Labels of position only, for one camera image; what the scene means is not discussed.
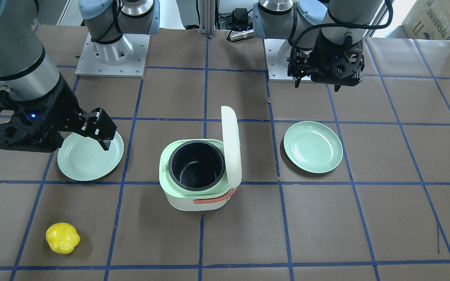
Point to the aluminium frame post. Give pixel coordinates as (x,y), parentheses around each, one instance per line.
(207,15)

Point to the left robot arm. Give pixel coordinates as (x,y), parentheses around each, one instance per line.
(301,21)

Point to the white rice cooker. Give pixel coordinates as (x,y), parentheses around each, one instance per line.
(203,174)

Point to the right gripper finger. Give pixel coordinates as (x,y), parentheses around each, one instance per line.
(99,126)

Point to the yellow toy bell pepper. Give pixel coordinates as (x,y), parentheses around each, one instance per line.
(62,238)

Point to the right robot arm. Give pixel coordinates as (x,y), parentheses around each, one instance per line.
(28,72)

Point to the cardboard box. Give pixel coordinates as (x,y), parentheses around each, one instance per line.
(428,19)

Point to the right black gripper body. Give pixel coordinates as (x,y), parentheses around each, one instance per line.
(61,106)

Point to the green plate near right arm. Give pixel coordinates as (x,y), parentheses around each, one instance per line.
(82,158)

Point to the green plate near left arm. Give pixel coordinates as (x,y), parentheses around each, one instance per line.
(313,147)

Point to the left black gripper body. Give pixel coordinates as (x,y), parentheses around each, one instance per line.
(321,52)

